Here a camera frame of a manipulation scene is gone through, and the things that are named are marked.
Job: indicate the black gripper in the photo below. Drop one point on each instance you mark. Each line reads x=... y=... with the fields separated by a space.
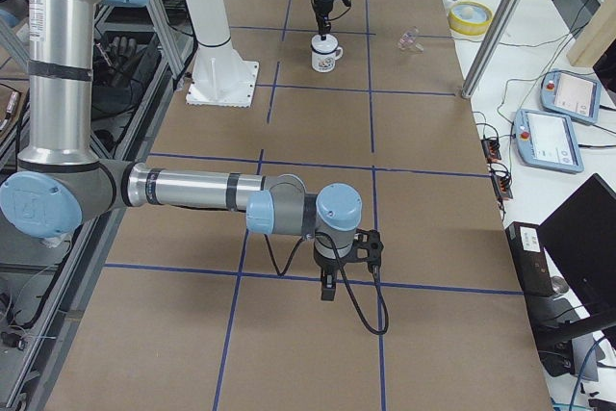
x=321 y=5
x=328 y=264

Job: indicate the white ceramic lid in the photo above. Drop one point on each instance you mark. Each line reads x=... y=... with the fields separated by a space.
x=319 y=40

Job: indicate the white enamel cup blue rim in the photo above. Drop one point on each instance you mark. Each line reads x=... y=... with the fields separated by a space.
x=324 y=58

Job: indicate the clear plastic funnel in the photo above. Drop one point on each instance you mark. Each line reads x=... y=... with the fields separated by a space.
x=409 y=41

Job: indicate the brown paper table cover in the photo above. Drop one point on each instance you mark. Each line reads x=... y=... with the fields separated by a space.
x=210 y=298

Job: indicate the yellow rimmed bowl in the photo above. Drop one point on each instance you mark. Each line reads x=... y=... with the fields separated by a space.
x=469 y=18

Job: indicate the black device with label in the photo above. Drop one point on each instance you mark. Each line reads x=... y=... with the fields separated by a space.
x=529 y=259

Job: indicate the black monitor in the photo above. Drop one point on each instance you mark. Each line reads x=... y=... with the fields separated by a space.
x=580 y=238

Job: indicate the near teach pendant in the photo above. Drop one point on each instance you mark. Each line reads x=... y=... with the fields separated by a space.
x=547 y=140

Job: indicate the teach pendant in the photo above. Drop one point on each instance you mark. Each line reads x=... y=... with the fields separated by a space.
x=571 y=94
x=547 y=140

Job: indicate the far teach pendant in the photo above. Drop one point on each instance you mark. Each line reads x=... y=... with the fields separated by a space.
x=571 y=94

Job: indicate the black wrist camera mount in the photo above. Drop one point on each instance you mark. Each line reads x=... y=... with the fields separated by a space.
x=367 y=248

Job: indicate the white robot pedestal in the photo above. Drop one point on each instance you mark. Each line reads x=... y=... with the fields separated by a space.
x=220 y=76

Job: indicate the aluminium profile post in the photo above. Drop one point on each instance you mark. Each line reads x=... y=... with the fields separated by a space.
x=488 y=47

